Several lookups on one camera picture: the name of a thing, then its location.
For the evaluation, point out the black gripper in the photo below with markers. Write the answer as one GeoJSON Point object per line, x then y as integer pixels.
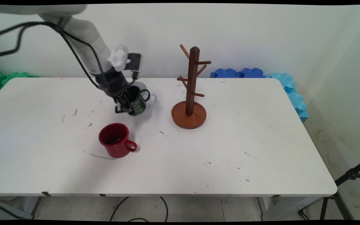
{"type": "Point", "coordinates": [114, 84]}

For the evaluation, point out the white enamel mug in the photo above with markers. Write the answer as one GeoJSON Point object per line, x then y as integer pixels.
{"type": "Point", "coordinates": [141, 84]}

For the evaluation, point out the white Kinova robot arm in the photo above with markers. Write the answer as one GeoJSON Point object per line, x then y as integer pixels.
{"type": "Point", "coordinates": [86, 34]}

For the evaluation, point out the white table leg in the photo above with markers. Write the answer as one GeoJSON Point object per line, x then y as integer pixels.
{"type": "Point", "coordinates": [280, 207]}
{"type": "Point", "coordinates": [31, 206]}

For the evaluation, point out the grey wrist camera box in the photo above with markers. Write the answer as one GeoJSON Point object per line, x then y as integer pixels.
{"type": "Point", "coordinates": [135, 64]}

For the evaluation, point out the red enamel mug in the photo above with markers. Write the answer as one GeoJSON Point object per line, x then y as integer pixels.
{"type": "Point", "coordinates": [117, 147]}

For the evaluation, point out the light blue foam mat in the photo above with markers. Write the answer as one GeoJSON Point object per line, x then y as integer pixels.
{"type": "Point", "coordinates": [294, 97]}

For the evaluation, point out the brown wooden mug tree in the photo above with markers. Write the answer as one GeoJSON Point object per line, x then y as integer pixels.
{"type": "Point", "coordinates": [193, 72]}

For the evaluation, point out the black tripod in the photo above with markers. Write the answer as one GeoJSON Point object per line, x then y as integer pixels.
{"type": "Point", "coordinates": [350, 175]}

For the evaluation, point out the green enamel mug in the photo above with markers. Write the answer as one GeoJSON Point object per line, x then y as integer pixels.
{"type": "Point", "coordinates": [140, 104]}

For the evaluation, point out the dark blue foam mat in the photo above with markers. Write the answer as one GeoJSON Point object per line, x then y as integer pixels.
{"type": "Point", "coordinates": [230, 73]}

